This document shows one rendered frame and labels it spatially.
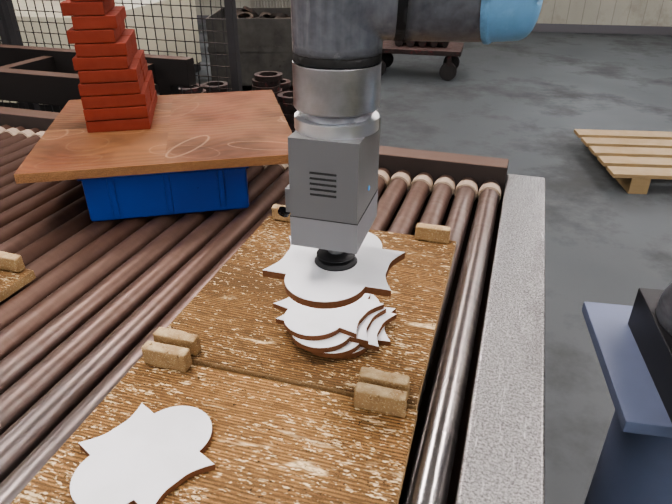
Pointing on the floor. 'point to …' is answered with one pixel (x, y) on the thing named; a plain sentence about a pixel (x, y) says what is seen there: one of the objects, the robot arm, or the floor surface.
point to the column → (629, 417)
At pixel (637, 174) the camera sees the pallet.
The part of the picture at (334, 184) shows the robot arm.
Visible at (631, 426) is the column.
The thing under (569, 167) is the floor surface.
